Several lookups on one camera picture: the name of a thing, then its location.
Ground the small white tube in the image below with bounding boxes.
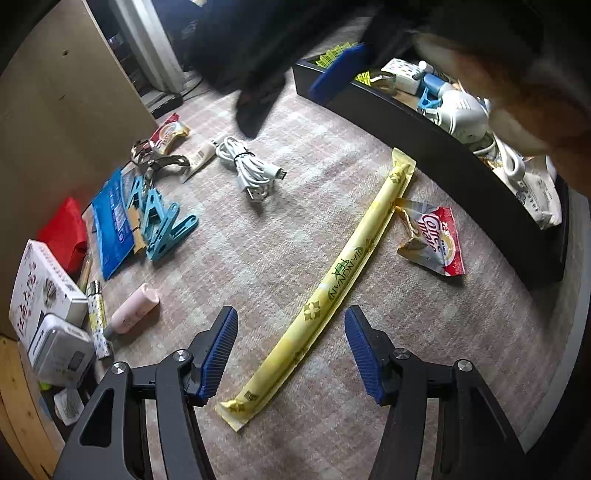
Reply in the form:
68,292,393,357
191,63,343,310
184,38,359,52
181,141,218,184

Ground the person's right hand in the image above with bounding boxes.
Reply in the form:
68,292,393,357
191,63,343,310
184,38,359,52
416,32,591,158

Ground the red snack packet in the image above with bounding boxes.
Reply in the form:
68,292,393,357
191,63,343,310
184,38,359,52
148,113,191,155

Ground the white dotted box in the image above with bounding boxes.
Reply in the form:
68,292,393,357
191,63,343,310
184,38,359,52
381,58,428,83

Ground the black container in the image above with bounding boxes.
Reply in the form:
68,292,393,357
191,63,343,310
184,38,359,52
292,58,570,291

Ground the small white grey box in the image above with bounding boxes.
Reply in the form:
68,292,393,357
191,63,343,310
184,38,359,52
28,314,95,388

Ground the white cord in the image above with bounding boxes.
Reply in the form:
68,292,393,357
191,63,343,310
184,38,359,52
480,134,527,185

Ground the blue plastic bottle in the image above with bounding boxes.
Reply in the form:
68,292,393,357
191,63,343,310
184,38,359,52
418,74,455,116

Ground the blue plastic clip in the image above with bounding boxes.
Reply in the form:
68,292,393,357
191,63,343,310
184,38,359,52
139,191,181,252
127,175,155,222
147,203,200,263

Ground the white printed pouch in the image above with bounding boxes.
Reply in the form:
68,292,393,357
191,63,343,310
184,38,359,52
512,157,564,229

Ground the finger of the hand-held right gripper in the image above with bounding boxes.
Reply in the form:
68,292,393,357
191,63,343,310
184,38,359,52
307,28,407,103
233,55,301,139

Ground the white curtain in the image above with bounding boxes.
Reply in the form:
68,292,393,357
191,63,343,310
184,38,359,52
113,0,185,93

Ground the pink bottle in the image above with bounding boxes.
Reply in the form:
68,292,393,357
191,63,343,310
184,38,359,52
102,283,161,342

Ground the wooden panel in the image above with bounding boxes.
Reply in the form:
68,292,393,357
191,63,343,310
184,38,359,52
0,0,160,342

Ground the red cloth pouch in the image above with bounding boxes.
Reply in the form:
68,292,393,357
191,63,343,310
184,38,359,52
36,198,89,274

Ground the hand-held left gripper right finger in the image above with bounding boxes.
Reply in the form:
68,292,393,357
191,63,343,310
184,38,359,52
344,305,541,480

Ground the silver metal clip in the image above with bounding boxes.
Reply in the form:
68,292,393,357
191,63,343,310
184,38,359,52
130,140,191,178

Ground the white appliance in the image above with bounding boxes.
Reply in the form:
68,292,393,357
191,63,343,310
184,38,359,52
434,90,492,144

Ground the blue flat packet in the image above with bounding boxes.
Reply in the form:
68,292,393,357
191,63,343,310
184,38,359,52
91,168,153,281

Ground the long yellow tea packet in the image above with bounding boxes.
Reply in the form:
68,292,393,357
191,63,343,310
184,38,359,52
215,148,417,432

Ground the patterned slim tube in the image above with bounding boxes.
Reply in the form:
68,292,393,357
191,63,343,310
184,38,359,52
87,279,114,360

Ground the white printed carton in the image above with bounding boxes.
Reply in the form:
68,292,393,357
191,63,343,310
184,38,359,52
9,239,89,342

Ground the yellow-green plastic mesh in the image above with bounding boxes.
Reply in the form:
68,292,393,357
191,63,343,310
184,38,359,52
310,42,375,86

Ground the white USB cable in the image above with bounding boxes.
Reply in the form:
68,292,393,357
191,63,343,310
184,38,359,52
215,135,289,204

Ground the tan card strip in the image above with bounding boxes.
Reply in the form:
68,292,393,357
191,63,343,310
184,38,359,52
129,203,148,254

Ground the black power strip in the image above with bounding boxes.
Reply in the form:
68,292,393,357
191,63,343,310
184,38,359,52
148,92,184,118

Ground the red white coffee sachet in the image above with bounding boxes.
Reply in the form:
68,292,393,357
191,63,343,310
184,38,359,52
394,198,466,277

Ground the white crumpled sachet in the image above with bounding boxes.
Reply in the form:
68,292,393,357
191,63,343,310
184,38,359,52
53,388,86,426

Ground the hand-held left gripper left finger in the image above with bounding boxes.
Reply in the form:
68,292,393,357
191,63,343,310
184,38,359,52
54,305,239,480

